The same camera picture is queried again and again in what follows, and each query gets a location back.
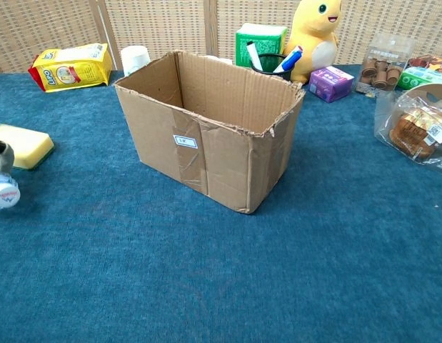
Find blue marker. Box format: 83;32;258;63
273;49;301;74

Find brown snack packet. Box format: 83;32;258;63
408;54;442;76

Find woven folding screen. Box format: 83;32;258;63
0;0;442;74

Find white marker black cap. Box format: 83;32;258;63
246;40;264;71

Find black mesh pen holder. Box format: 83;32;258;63
249;52;293;81

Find yellow snack bag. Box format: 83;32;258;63
27;42;114;94

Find yellow plush duck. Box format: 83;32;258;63
283;0;343;85

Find brown cardboard box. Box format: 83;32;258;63
114;50;306;214

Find clear package brown cups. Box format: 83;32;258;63
355;32;418;97

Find yellow sponge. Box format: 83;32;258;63
0;123;55;171

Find clear plastic water bottle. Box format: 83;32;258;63
0;169;21;211

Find blue table mat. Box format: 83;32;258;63
0;64;442;343

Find green snack pack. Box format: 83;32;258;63
396;66;442;91

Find small purple box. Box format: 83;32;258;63
308;66;355;104

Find green tissue box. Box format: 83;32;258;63
235;22;289;69

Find clear bag of bread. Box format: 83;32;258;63
373;82;442;175

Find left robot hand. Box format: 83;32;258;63
0;137;15;172

